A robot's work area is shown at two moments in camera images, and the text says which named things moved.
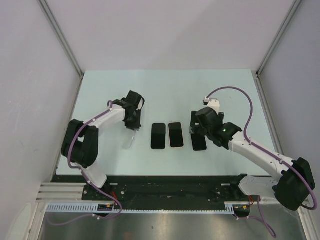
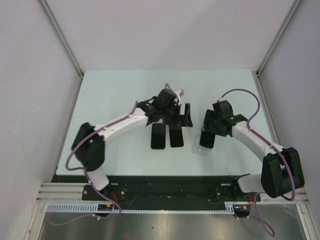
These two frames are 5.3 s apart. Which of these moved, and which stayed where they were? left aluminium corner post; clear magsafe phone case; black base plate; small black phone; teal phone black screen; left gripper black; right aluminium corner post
Moved: left gripper black; small black phone; clear magsafe phone case
Stayed: left aluminium corner post; black base plate; right aluminium corner post; teal phone black screen
